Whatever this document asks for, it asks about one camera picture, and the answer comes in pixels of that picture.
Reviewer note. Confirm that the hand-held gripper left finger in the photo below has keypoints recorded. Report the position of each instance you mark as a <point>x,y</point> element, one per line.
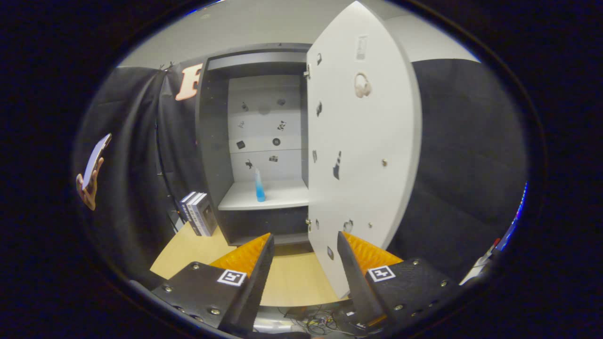
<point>252,292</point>

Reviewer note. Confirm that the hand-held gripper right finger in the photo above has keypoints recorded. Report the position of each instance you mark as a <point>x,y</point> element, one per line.
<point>360,287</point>

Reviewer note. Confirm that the white and blue tube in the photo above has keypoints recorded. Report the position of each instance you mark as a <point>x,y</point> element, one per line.
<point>259,190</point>

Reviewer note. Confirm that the grey cover book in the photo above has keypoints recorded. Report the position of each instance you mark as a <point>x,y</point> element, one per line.
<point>209,216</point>

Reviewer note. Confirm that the white spine book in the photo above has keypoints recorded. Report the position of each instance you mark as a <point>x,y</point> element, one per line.
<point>195,214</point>

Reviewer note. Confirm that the white side desk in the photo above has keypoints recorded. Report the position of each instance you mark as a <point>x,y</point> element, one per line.
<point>476,272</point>

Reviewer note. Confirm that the small red object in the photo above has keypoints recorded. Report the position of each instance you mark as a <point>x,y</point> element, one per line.
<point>494,242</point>

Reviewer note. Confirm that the dark grey cabinet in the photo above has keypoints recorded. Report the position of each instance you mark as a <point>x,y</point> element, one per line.
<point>212,141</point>

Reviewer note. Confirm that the black backdrop cloth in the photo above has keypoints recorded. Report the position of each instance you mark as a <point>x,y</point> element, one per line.
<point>471,165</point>

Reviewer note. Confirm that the computer monitor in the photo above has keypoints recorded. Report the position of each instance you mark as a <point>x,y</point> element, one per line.
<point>516,221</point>

